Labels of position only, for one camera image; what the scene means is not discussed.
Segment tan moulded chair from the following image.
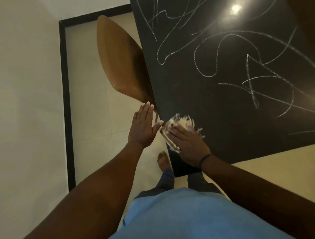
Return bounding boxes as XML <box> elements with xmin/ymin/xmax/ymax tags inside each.
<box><xmin>286</xmin><ymin>0</ymin><xmax>315</xmax><ymax>54</ymax></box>
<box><xmin>96</xmin><ymin>14</ymin><xmax>158</xmax><ymax>114</ymax></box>

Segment striped fringed cloth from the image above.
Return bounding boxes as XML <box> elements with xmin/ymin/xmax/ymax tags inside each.
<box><xmin>159</xmin><ymin>113</ymin><xmax>205</xmax><ymax>154</ymax></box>

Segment black wristband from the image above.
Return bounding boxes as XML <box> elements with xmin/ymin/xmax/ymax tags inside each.
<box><xmin>198</xmin><ymin>154</ymin><xmax>213</xmax><ymax>170</ymax></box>

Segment person's right forearm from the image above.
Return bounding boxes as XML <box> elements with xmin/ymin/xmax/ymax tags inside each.
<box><xmin>200</xmin><ymin>155</ymin><xmax>315</xmax><ymax>239</ymax></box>

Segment person's right hand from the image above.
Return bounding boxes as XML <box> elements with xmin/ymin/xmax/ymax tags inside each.
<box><xmin>164</xmin><ymin>122</ymin><xmax>213</xmax><ymax>169</ymax></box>

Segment person's blue shirt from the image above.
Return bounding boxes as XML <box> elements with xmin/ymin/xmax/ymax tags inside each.
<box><xmin>109</xmin><ymin>187</ymin><xmax>296</xmax><ymax>239</ymax></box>

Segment person's dark trousers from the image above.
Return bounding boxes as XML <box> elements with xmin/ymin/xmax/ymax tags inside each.
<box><xmin>134</xmin><ymin>168</ymin><xmax>223</xmax><ymax>201</ymax></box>

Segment person's left hand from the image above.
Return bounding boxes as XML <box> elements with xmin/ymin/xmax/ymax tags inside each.
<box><xmin>128</xmin><ymin>101</ymin><xmax>165</xmax><ymax>149</ymax></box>

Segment person's left forearm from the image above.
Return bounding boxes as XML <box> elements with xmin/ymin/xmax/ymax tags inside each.
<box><xmin>24</xmin><ymin>141</ymin><xmax>146</xmax><ymax>239</ymax></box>

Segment black chalk-marked table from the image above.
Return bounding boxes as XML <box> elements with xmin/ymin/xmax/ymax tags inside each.
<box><xmin>130</xmin><ymin>0</ymin><xmax>315</xmax><ymax>178</ymax></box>

